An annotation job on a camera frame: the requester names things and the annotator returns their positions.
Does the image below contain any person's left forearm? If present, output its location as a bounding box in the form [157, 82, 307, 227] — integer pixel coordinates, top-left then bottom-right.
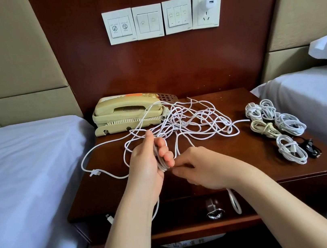
[80, 189, 173, 248]

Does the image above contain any dark wooden drawer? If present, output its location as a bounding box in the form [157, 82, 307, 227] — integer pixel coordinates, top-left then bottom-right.
[82, 181, 327, 248]

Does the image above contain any white plug-in charger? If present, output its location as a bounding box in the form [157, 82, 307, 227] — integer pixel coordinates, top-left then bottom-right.
[203, 0, 219, 11]

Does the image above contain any wooden nightstand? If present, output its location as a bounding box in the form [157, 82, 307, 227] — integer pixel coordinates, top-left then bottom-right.
[52, 75, 327, 248]

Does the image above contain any dark wooden wall panel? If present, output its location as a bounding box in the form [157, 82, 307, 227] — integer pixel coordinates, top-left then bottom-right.
[27, 0, 302, 124]

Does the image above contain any thin black cable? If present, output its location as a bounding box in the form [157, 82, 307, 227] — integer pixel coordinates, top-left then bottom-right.
[297, 135, 324, 161]

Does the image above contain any tangle of white cables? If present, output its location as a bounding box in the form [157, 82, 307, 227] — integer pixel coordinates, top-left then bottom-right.
[115, 88, 255, 166]

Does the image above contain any white wall socket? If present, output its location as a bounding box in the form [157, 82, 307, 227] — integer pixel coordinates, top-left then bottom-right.
[188, 0, 227, 31]

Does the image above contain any beige corded telephone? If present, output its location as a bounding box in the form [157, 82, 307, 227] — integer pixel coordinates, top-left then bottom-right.
[89, 86, 183, 137]

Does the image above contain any person's left hand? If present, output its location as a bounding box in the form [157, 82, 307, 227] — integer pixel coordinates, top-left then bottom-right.
[118, 127, 182, 209]

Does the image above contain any cream cable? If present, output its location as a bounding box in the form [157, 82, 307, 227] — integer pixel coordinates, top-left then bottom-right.
[249, 116, 283, 143]

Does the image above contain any metal ring drawer handle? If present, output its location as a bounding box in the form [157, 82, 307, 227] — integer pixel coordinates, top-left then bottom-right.
[203, 196, 226, 221]

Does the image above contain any left bed white sheet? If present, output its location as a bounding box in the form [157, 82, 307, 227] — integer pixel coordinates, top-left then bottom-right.
[0, 112, 112, 248]

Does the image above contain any white triple rocker wall switch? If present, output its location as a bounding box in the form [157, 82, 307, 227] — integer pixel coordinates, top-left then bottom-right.
[160, 0, 197, 36]

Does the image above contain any person's right hand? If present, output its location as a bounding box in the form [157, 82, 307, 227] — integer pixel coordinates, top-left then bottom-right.
[168, 138, 257, 198]

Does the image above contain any beige padded headboard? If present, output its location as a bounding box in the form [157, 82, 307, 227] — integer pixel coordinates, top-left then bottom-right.
[249, 0, 327, 84]
[0, 0, 83, 129]

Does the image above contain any person's right forearm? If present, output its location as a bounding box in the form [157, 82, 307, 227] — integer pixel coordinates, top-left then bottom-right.
[232, 154, 327, 248]

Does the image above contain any white crumpled bag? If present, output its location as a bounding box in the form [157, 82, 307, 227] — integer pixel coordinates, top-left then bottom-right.
[160, 232, 227, 248]

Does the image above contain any white double rocker wall switch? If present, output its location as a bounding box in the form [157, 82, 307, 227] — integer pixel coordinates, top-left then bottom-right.
[131, 3, 166, 41]

